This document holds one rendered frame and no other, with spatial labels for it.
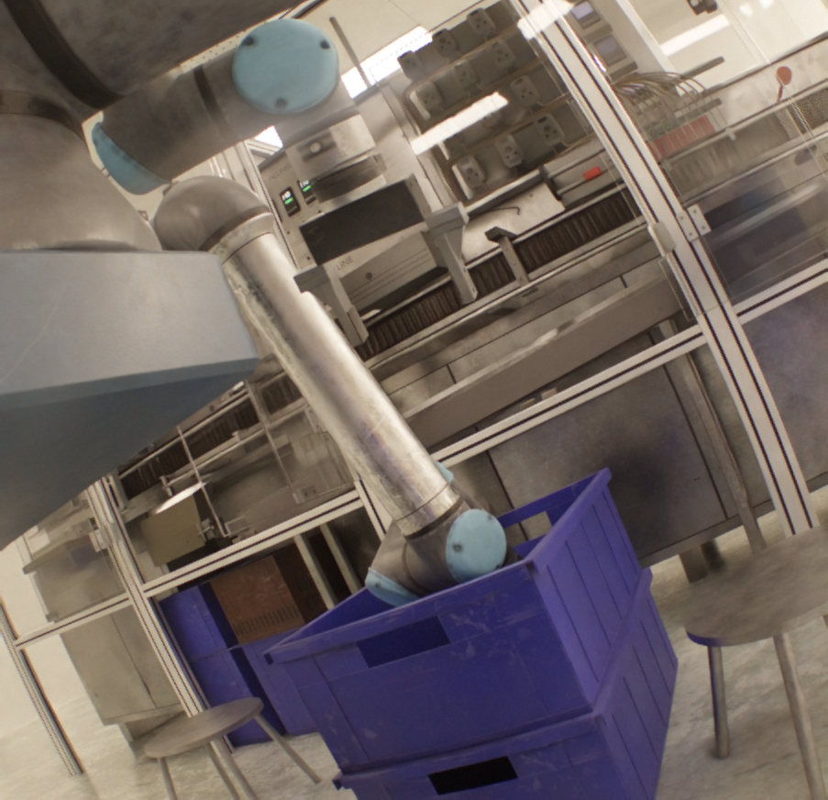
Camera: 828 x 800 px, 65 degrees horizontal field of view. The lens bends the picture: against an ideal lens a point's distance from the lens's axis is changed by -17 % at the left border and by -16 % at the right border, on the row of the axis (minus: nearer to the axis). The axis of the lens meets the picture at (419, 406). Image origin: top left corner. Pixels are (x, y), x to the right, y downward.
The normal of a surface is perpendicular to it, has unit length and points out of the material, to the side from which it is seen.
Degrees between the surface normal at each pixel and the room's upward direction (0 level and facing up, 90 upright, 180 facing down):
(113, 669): 90
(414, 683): 90
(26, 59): 150
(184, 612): 90
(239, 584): 90
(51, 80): 166
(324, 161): 115
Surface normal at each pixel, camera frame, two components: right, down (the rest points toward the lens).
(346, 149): 0.37, 0.19
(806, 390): -0.40, 0.11
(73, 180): 0.62, -0.69
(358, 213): -0.16, 0.44
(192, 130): 0.24, 0.61
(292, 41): 0.18, 0.29
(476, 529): 0.58, -0.25
